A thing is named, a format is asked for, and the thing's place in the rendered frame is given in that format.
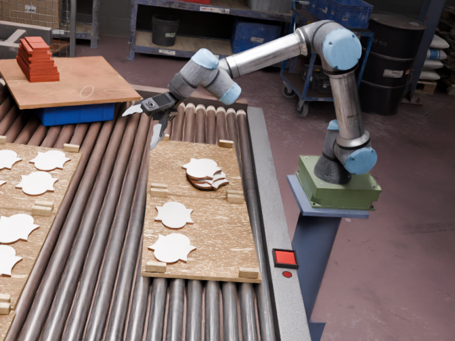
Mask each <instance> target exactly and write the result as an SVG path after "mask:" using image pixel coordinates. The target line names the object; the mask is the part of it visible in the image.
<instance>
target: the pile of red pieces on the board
mask: <svg viewBox="0 0 455 341"><path fill-rule="evenodd" d="M20 42H21V43H19V47H20V48H18V52H17V56H16V59H17V63H18V65H19V67H20V68H21V69H22V71H23V73H24V74H25V76H26V77H27V79H28V81H29V82H30V83H41V82H55V81H60V73H59V71H58V67H57V66H56V64H55V63H54V59H53V58H52V56H51V52H50V51H49V46H48V45H47V44H46V43H45V41H44V40H43V39H42V38H41V37H25V39H20Z"/></svg>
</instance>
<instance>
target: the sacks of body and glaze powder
mask: <svg viewBox="0 0 455 341"><path fill-rule="evenodd" d="M448 47H449V45H448V43H447V42H446V41H445V40H443V39H442V38H441V37H439V36H437V35H434V36H433V40H432V42H431V44H430V46H429V49H428V52H427V57H426V60H425V63H424V66H423V68H422V72H421V74H420V77H419V80H418V83H422V85H421V86H420V89H415V93H423V94H431V95H432V94H433V92H434V90H435V87H436V84H437V82H436V81H434V80H437V79H440V76H439V75H438V73H436V71H435V70H434V69H438V68H442V67H443V64H442V63H441V62H440V60H444V59H446V58H447V55H446V53H445V52H444V51H443V50H442V49H445V48H448ZM315 62H321V63H322V61H321V57H320V55H319V54H318V53H317V54H316V58H315Z"/></svg>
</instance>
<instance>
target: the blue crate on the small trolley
mask: <svg viewBox="0 0 455 341"><path fill-rule="evenodd" d="M309 3H310V4H309V6H308V8H307V12H308V13H309V14H311V15H313V16H314V17H316V18H318V19H319V20H333V21H335V22H338V23H339V24H340V25H341V26H343V27H345V28H346V29H362V30H366V29H368V25H369V23H368V21H369V20H370V16H371V15H370V14H371V12H372V9H373V8H372V7H374V6H373V5H371V4H369V3H366V2H364V1H362V0H310V2H309Z"/></svg>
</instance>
